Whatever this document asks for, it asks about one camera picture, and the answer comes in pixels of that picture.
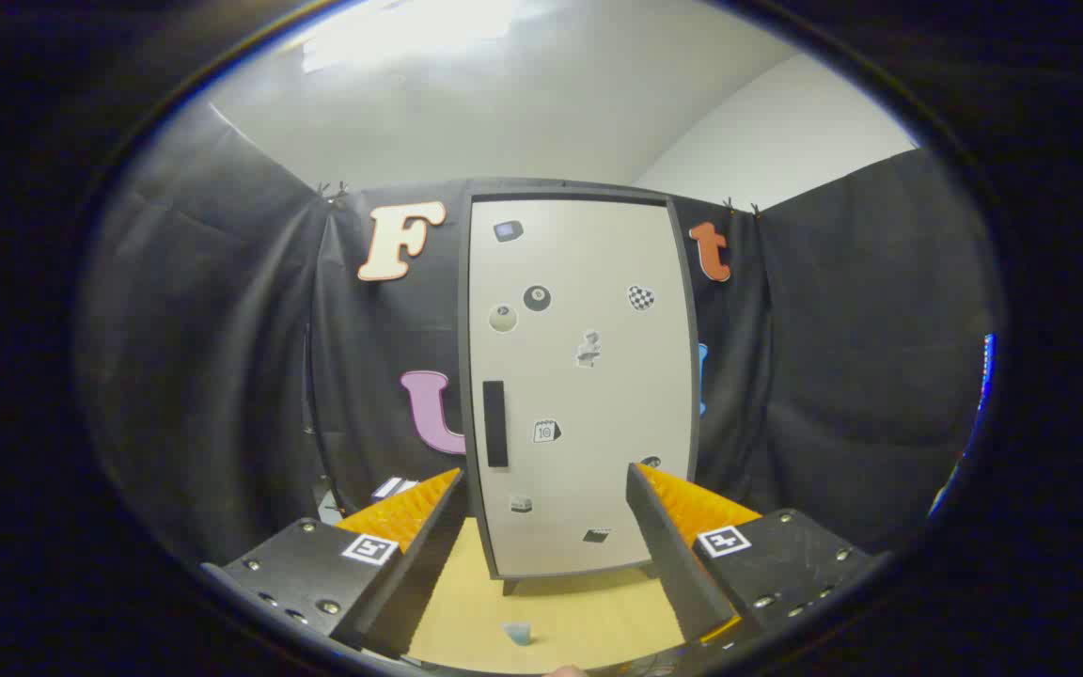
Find dark grey cabinet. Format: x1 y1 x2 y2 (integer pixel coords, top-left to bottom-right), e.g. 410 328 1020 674
457 179 700 596

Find white cabinet door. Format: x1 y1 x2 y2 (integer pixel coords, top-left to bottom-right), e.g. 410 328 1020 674
468 197 693 577

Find black backdrop cloth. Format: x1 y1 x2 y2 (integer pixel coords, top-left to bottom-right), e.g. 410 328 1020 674
76 99 1003 570

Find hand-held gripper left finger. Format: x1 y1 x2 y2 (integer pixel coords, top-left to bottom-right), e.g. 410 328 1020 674
201 467 467 660

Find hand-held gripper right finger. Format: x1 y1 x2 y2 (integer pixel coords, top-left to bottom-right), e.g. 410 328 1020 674
625 462 890 656

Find black door handle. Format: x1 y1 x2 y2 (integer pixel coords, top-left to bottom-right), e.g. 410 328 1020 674
483 381 510 468

